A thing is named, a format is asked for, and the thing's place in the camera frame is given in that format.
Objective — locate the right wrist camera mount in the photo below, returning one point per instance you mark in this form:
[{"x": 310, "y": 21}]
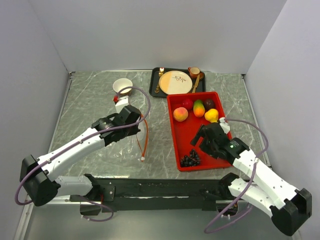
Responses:
[{"x": 224, "y": 125}]

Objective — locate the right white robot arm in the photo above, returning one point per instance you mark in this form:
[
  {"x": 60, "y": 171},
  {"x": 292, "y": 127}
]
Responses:
[{"x": 287, "y": 206}]

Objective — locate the peach fruit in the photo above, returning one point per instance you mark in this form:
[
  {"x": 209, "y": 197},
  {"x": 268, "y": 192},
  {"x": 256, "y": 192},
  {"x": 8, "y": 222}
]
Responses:
[{"x": 180, "y": 114}]

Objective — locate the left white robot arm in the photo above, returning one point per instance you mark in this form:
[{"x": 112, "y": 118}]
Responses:
[{"x": 41, "y": 177}]

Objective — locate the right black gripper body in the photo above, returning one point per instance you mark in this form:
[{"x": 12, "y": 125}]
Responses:
[{"x": 208, "y": 147}]

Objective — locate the red plastic bin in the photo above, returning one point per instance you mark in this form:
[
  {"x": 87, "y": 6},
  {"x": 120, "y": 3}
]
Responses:
[{"x": 183, "y": 132}]

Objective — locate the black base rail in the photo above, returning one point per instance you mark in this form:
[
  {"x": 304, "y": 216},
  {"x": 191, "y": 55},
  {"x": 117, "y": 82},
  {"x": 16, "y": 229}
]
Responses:
[{"x": 127, "y": 194}]

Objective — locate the white brown bowl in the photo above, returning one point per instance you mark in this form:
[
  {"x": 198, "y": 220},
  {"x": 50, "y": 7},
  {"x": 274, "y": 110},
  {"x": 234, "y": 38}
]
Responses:
[{"x": 122, "y": 83}]

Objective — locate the green orange mango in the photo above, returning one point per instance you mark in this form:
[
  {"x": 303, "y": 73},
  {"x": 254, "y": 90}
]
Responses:
[{"x": 198, "y": 108}]

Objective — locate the orange white plate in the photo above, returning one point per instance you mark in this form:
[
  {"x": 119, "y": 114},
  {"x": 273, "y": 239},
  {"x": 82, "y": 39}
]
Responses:
[{"x": 175, "y": 82}]

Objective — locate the red wrinkled fruit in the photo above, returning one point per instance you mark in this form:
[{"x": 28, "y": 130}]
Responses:
[{"x": 187, "y": 104}]

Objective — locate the gold spoon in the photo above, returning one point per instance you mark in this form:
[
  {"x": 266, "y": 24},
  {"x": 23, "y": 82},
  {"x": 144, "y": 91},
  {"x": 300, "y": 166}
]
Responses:
[{"x": 201, "y": 76}]

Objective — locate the clear zip top bag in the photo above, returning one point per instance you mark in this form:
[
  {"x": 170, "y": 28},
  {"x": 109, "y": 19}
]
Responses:
[{"x": 132, "y": 147}]

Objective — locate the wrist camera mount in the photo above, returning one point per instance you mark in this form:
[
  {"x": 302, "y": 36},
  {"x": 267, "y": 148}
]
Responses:
[
  {"x": 224, "y": 125},
  {"x": 120, "y": 102}
]

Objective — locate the dark purple passionfruit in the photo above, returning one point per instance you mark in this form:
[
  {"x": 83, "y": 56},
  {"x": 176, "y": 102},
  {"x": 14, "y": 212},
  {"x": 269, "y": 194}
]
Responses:
[{"x": 209, "y": 104}]

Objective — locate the black serving tray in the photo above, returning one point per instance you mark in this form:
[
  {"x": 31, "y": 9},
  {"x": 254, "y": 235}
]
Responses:
[{"x": 155, "y": 77}]

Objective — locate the yellow pear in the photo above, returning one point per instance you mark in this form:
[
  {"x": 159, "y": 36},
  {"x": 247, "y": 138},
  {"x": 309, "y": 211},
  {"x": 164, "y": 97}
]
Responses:
[{"x": 212, "y": 115}]

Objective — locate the gold fork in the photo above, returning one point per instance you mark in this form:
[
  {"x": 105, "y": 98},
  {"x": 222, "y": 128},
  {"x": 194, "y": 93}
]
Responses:
[{"x": 160, "y": 73}]

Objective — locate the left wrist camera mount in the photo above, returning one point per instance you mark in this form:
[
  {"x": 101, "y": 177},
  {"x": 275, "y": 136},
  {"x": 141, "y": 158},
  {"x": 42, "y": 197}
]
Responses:
[{"x": 120, "y": 102}]

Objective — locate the dark grape bunch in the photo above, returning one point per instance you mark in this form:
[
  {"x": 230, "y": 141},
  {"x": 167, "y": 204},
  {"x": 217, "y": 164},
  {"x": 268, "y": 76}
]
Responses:
[{"x": 191, "y": 160}]

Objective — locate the small brown cup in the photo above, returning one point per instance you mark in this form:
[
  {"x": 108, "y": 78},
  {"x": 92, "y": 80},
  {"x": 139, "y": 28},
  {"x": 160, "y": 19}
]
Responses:
[{"x": 193, "y": 72}]

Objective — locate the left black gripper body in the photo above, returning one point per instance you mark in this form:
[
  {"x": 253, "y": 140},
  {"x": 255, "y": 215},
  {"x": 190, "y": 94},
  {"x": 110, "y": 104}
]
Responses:
[{"x": 130, "y": 131}]

